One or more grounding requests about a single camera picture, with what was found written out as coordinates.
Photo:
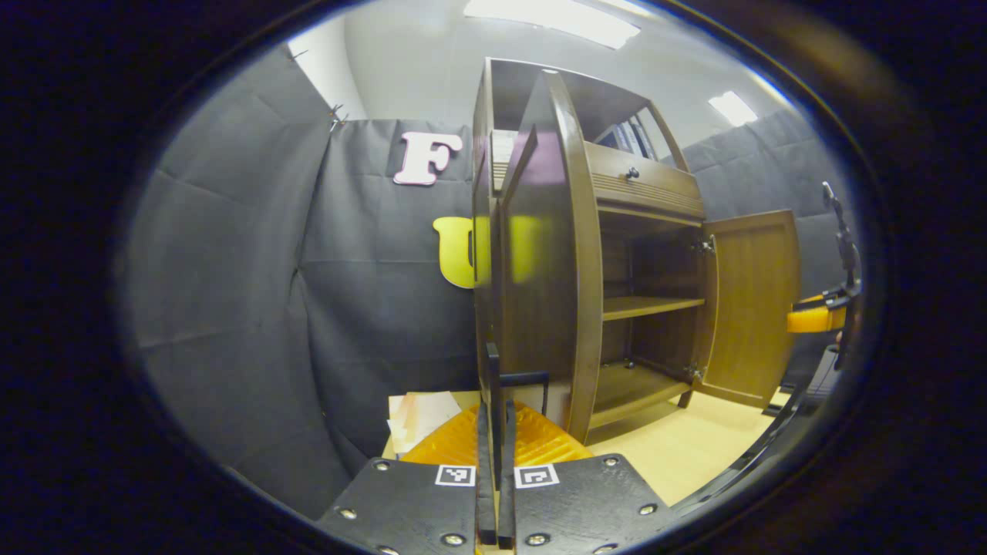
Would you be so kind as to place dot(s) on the large ceiling light panel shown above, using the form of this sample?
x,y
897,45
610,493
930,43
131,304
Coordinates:
x,y
555,19

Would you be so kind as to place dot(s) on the wooden cabinet drawer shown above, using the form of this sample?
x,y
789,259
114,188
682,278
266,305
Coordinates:
x,y
648,181

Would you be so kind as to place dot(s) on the grey spine book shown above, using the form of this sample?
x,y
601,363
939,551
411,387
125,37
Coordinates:
x,y
633,139

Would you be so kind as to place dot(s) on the small ceiling light panel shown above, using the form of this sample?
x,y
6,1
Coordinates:
x,y
732,108

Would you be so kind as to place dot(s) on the wooden cabinet door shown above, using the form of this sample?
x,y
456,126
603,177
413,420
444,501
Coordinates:
x,y
752,308
540,293

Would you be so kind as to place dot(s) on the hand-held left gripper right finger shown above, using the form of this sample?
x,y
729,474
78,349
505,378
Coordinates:
x,y
506,493

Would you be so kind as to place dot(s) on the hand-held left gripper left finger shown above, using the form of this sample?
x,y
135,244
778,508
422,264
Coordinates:
x,y
486,493

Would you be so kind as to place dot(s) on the stack of pale books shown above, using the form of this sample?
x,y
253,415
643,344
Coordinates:
x,y
420,416

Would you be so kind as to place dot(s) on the wooden double-door shoe cabinet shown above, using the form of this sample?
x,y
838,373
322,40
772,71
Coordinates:
x,y
655,262

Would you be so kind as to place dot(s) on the wooden inner cabinet shelf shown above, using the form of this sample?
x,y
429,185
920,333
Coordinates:
x,y
651,307

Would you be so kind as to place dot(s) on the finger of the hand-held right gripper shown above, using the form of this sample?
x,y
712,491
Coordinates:
x,y
813,317

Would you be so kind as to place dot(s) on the metal door hinge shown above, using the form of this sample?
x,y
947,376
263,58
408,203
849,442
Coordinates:
x,y
704,247
695,374

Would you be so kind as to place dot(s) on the black backdrop cloth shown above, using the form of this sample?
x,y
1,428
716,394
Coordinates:
x,y
231,293

